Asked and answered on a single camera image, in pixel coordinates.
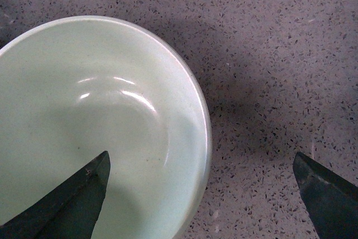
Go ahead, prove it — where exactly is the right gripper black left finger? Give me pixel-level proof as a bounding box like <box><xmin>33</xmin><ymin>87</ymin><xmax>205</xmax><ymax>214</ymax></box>
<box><xmin>1</xmin><ymin>151</ymin><xmax>111</xmax><ymax>238</ymax></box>

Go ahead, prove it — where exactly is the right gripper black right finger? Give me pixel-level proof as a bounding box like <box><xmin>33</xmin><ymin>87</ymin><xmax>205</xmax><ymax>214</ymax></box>
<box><xmin>293</xmin><ymin>152</ymin><xmax>357</xmax><ymax>238</ymax></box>

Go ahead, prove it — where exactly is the light green bowl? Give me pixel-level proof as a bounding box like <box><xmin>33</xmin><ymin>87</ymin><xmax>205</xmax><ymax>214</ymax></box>
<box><xmin>1</xmin><ymin>16</ymin><xmax>212</xmax><ymax>238</ymax></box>

